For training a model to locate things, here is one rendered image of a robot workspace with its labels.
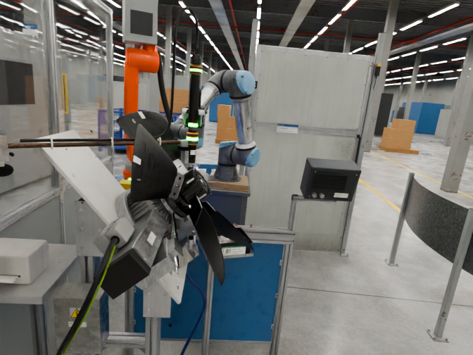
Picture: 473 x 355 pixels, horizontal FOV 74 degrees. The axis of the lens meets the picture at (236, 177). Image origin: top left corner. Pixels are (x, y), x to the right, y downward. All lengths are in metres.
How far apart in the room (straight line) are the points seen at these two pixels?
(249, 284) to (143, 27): 4.00
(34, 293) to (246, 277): 1.05
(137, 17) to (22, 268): 4.18
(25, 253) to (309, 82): 2.58
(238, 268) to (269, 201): 1.49
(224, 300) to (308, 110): 1.93
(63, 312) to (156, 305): 0.30
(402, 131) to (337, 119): 10.35
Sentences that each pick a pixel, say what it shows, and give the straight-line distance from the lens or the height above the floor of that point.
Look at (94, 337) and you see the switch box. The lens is 1.31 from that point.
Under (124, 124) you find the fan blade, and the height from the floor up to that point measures 1.40.
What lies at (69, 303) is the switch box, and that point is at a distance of 1.26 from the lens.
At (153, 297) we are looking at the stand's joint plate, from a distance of 1.27.
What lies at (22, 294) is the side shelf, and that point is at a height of 0.86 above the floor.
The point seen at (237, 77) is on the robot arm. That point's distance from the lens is 1.64.
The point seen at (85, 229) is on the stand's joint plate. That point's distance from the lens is 1.20.
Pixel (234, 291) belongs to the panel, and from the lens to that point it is 1.90.
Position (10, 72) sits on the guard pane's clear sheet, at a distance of 1.55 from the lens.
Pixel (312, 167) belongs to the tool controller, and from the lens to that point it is 1.61.
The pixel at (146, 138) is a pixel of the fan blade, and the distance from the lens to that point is 0.94.
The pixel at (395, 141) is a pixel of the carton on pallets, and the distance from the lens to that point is 13.45.
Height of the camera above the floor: 1.53
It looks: 14 degrees down
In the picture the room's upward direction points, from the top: 5 degrees clockwise
